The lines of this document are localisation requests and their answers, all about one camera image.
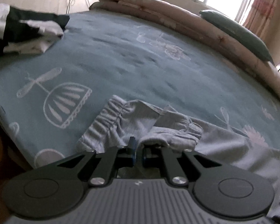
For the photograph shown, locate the light grey sweatpants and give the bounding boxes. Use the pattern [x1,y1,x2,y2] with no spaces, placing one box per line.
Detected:
[76,94,280,201]

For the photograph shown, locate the teal pillow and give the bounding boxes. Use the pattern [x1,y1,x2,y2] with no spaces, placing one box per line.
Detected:
[199,9,274,63]

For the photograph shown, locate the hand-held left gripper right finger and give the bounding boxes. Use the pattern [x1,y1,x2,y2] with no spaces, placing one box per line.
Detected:
[142,145,259,186]

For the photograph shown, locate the rolled floral quilt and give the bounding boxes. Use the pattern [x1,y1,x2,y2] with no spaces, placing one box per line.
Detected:
[89,0,280,101]

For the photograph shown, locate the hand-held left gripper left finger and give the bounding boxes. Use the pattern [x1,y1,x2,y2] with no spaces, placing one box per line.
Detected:
[23,136,138,187]

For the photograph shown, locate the teal printed bed sheet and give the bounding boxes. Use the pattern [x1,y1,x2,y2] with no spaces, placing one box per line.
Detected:
[0,9,280,203]

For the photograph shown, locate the black and white clothes pile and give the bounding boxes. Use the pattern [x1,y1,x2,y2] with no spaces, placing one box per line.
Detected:
[0,3,70,60]

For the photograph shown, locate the patterned curtain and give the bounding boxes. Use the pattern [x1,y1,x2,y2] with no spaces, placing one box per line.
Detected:
[234,0,280,38]

